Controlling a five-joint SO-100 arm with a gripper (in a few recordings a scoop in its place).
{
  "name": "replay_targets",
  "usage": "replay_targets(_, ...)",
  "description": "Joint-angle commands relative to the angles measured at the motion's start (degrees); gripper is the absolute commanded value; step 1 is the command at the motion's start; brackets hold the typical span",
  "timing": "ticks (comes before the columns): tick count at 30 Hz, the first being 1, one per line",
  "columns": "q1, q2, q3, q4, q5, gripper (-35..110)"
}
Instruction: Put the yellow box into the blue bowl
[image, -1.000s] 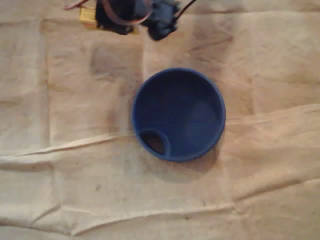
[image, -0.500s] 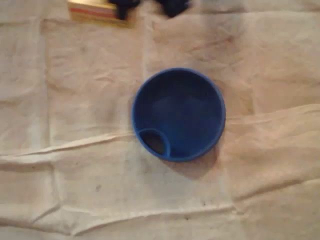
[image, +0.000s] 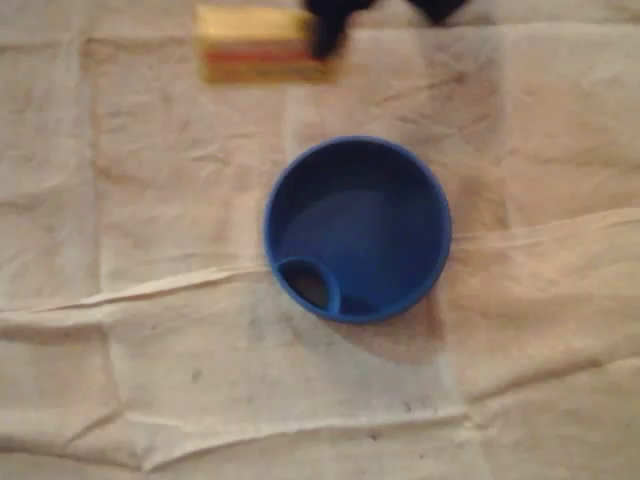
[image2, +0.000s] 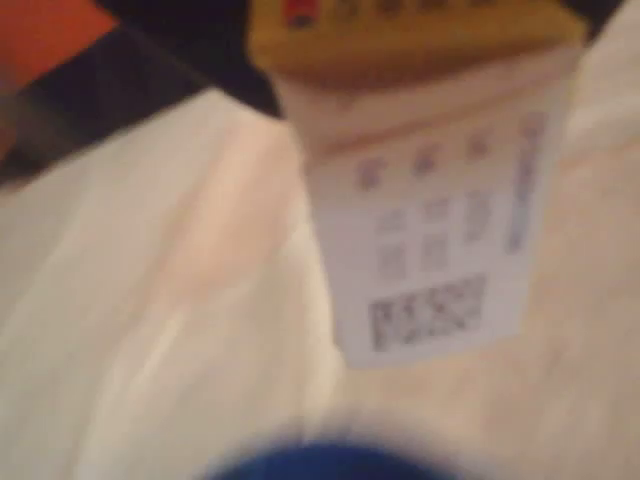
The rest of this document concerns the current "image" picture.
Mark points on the cream wrinkled table cloth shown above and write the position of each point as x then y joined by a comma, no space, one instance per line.
150,350

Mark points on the blue plastic bowl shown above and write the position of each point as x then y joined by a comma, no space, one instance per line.
360,225

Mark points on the yellow rectangular block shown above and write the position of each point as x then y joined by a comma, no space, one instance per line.
250,50

